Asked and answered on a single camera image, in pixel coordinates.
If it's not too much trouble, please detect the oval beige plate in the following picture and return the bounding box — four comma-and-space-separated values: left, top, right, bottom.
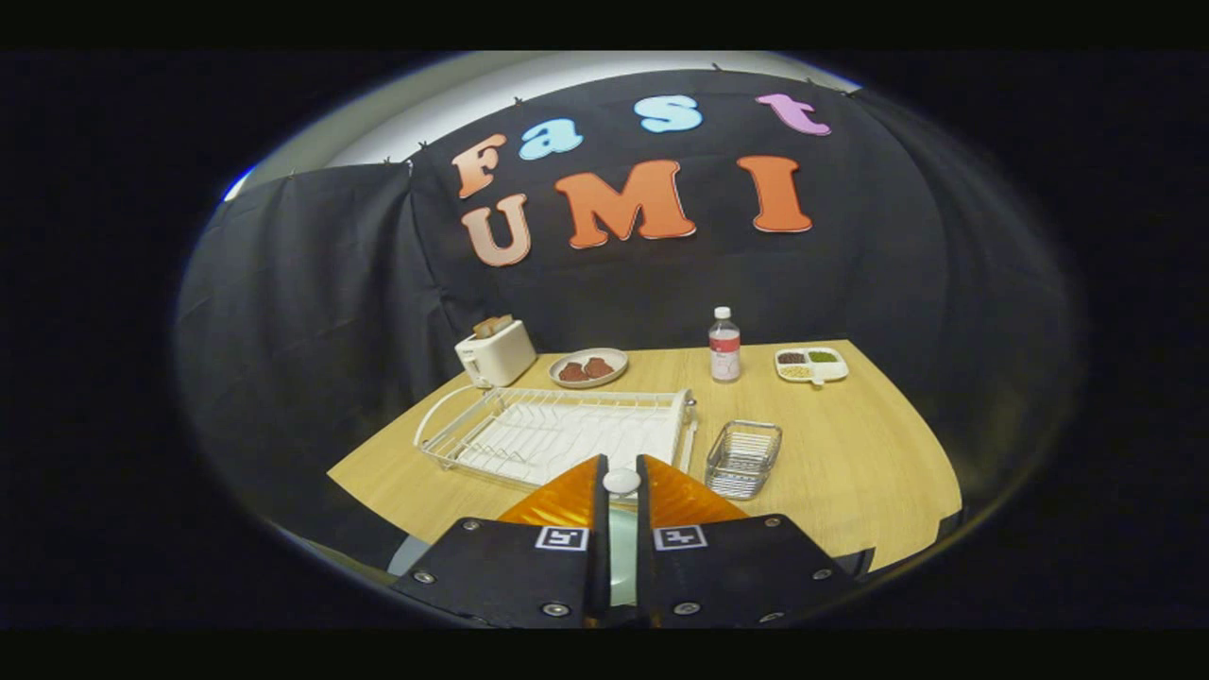
547, 347, 631, 390

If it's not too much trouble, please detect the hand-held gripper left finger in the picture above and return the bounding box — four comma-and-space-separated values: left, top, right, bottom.
390, 454, 611, 629

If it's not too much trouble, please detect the metal wire basket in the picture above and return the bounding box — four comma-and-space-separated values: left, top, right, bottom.
703, 419, 784, 501

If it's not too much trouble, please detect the white wire dish rack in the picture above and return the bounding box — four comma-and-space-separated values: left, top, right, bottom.
413, 384, 701, 492

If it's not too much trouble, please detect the white toaster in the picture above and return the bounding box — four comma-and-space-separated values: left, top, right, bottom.
453, 319, 538, 389

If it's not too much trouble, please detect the white divided dish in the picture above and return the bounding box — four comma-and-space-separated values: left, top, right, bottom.
774, 346, 850, 386

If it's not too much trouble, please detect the pale green plate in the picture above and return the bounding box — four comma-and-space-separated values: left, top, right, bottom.
387, 498, 639, 608

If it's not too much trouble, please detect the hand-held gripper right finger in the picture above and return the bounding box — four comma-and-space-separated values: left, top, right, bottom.
635, 454, 859, 629

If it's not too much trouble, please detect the clear plastic bottle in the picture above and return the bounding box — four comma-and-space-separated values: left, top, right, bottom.
707, 305, 743, 384

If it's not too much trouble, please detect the white drip mat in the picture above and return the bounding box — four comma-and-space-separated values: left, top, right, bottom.
451, 403, 688, 486

